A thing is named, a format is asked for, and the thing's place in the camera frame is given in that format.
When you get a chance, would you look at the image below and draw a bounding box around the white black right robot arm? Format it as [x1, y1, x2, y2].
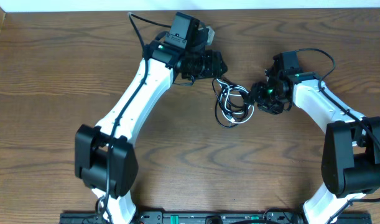
[246, 50, 380, 223]

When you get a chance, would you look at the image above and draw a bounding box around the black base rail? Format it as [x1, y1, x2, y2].
[59, 210, 373, 224]

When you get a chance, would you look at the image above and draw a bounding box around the black USB cable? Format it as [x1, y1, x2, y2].
[211, 77, 254, 129]

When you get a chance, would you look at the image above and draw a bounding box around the white USB cable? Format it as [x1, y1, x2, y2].
[216, 78, 255, 125]

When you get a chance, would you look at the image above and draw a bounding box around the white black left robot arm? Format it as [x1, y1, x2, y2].
[75, 12, 228, 223]

